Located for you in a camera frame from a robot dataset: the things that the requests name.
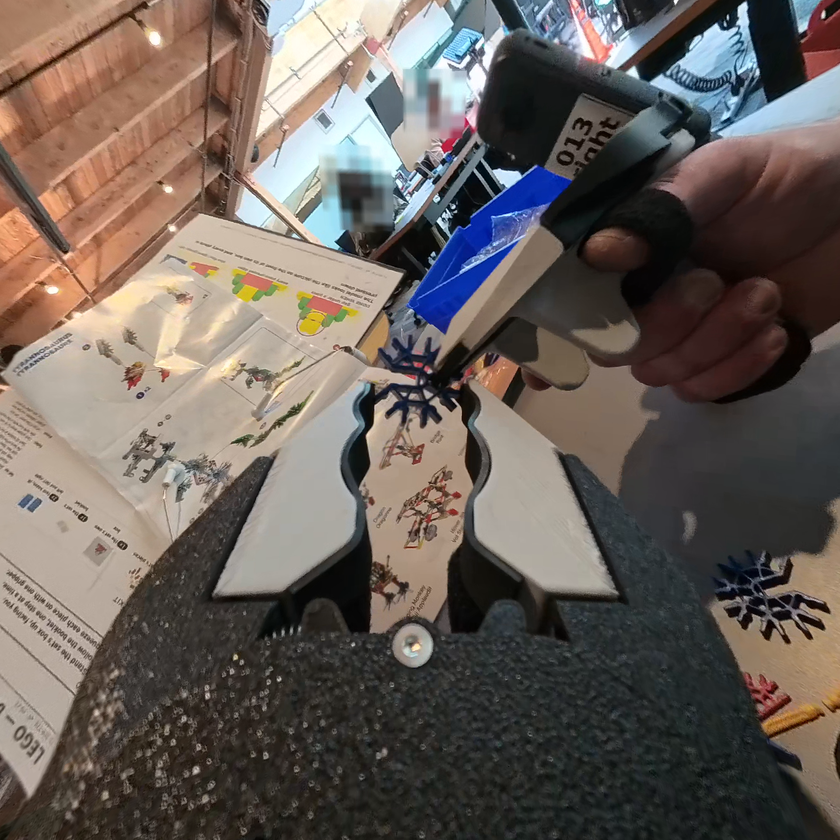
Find white printed task sheet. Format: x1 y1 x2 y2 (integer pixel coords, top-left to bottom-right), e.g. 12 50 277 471
0 213 406 798

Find orange toy set box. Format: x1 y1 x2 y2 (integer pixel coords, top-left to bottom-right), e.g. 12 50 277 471
472 354 526 408

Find short yellow rod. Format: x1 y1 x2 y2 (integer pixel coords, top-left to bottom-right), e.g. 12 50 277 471
761 704 826 737

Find blue plastic bin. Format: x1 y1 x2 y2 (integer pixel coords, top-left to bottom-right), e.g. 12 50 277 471
407 165 572 336

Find black coiled cable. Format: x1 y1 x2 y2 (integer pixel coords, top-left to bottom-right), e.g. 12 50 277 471
656 13 756 99

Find clear plastic bag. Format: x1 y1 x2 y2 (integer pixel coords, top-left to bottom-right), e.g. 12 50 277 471
459 200 552 273

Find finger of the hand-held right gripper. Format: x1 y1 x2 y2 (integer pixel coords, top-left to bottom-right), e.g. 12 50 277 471
435 222 567 388

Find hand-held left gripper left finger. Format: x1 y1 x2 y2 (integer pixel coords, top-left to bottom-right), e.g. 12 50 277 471
211 382 376 601

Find blue snowflake connector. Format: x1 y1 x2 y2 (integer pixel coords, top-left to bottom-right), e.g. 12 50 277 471
375 333 463 427
712 551 831 644

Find red fan connector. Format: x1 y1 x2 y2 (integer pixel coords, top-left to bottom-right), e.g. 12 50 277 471
742 672 791 719

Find person's right hand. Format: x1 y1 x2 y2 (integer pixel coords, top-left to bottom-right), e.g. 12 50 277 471
583 117 840 404

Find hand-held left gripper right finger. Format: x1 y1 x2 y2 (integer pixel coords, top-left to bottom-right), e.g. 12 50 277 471
459 382 622 634

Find dinosaur booklet in clear sleeve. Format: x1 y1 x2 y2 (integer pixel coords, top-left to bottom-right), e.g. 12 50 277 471
10 272 368 526

